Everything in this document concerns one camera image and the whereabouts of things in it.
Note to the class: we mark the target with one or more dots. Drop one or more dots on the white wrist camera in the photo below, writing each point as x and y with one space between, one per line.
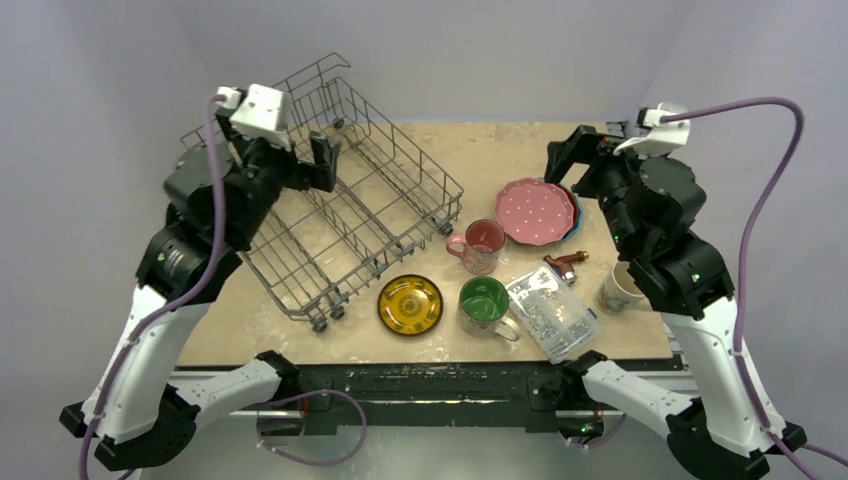
258 112
657 137

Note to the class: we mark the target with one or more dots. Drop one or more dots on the grey wire dish rack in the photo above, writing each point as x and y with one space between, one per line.
316 250

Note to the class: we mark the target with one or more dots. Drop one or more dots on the brown copper tool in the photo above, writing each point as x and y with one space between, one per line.
564 265

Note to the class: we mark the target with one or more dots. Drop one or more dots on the blue plate under stack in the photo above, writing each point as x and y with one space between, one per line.
578 214

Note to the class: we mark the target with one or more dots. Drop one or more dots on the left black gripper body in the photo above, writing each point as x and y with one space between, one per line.
265 168

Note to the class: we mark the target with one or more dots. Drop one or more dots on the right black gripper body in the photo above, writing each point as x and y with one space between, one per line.
589 157

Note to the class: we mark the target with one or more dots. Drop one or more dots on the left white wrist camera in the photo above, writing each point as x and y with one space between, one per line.
258 112

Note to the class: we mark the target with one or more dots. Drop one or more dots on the clear plastic screw box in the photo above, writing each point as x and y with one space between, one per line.
557 319

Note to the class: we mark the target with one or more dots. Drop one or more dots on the yellow black saucer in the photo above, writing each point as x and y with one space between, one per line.
410 305

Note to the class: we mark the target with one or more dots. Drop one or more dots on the pink mug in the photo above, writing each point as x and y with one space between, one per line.
479 248

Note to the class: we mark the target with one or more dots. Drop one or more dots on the black base frame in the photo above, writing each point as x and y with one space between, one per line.
534 396

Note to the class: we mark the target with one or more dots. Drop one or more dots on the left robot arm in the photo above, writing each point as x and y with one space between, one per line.
135 418

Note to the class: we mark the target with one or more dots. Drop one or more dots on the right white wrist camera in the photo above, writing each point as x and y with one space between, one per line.
657 137

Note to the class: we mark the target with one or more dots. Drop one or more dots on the pink dotted plate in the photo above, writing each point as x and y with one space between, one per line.
533 212

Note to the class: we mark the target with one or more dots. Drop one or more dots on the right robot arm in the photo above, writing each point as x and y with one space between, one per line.
649 204

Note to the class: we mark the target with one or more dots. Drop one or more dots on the red plate in stack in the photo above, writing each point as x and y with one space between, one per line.
568 195

